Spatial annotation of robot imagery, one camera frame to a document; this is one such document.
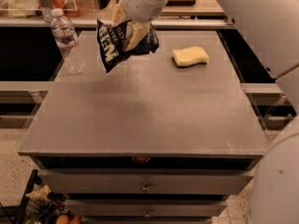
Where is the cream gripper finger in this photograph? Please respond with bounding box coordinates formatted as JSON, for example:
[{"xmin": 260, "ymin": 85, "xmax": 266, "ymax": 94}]
[
  {"xmin": 123, "ymin": 21, "xmax": 150, "ymax": 51},
  {"xmin": 112, "ymin": 1, "xmax": 130, "ymax": 27}
]

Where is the clear plastic bin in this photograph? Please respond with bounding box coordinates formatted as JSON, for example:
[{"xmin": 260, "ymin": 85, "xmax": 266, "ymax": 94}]
[{"xmin": 0, "ymin": 0, "xmax": 78, "ymax": 18}]

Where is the lower grey drawer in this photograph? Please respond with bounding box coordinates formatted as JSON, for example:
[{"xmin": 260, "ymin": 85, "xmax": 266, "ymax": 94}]
[{"xmin": 66, "ymin": 200, "xmax": 227, "ymax": 217}]

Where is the yellow sponge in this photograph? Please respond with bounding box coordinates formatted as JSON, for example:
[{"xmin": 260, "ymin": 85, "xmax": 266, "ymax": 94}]
[{"xmin": 172, "ymin": 47, "xmax": 209, "ymax": 67}]

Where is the blue Kettle chip bag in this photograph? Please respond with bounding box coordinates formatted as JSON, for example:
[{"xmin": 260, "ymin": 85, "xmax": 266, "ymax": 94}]
[{"xmin": 97, "ymin": 21, "xmax": 159, "ymax": 73}]

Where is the upper grey drawer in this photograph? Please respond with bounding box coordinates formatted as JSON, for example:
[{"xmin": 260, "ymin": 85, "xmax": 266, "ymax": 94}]
[{"xmin": 39, "ymin": 169, "xmax": 253, "ymax": 195}]

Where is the grey drawer cabinet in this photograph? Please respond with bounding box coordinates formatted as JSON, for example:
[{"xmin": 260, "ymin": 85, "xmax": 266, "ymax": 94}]
[{"xmin": 19, "ymin": 31, "xmax": 268, "ymax": 224}]

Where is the clear plastic water bottle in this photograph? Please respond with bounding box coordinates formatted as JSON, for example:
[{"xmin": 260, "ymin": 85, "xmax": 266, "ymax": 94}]
[{"xmin": 51, "ymin": 8, "xmax": 86, "ymax": 75}]

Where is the black wire basket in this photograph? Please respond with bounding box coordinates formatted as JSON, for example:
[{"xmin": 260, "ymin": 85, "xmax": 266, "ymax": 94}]
[{"xmin": 13, "ymin": 170, "xmax": 82, "ymax": 224}]

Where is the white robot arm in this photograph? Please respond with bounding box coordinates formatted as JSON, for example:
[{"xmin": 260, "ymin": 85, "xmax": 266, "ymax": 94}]
[{"xmin": 216, "ymin": 0, "xmax": 299, "ymax": 224}]

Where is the grey drawer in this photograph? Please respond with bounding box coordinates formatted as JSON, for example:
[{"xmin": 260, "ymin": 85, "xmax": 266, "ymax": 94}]
[
  {"xmin": 66, "ymin": 200, "xmax": 227, "ymax": 217},
  {"xmin": 39, "ymin": 169, "xmax": 253, "ymax": 195}
]

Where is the wooden shelf with metal posts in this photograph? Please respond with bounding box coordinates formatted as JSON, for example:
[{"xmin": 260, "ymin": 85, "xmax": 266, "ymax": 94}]
[{"xmin": 0, "ymin": 0, "xmax": 235, "ymax": 30}]

